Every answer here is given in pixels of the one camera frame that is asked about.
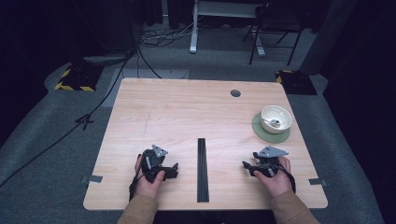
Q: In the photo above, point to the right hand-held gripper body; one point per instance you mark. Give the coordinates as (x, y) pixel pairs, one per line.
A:
(267, 160)

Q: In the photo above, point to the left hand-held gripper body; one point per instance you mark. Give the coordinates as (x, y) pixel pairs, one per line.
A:
(154, 161)

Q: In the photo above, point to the row of black chopsticks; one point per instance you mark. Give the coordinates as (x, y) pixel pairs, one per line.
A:
(201, 171)

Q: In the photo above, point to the cream ceramic bowl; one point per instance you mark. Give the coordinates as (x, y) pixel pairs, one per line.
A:
(281, 115)

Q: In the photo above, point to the person's left hand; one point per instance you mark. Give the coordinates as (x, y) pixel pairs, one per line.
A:
(148, 186)

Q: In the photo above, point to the person's right hand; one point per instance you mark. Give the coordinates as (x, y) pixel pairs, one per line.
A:
(277, 183)

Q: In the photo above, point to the green round coaster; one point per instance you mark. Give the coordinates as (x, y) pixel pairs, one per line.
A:
(264, 134)

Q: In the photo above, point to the metal spoon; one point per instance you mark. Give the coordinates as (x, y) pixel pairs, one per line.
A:
(274, 122)

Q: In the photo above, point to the grey tape piece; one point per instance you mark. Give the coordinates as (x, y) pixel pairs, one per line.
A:
(93, 179)
(317, 182)

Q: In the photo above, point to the dark round table grommet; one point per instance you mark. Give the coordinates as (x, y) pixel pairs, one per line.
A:
(235, 93)

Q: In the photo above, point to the striped black stand base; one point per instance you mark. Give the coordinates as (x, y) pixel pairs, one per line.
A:
(295, 82)
(77, 77)

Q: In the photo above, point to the grey column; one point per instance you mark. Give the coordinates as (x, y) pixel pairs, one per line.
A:
(327, 37)

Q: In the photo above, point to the black chair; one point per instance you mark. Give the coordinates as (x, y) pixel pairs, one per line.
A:
(277, 21)

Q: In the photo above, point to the white desk frame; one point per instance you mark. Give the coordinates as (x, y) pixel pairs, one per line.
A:
(194, 31)

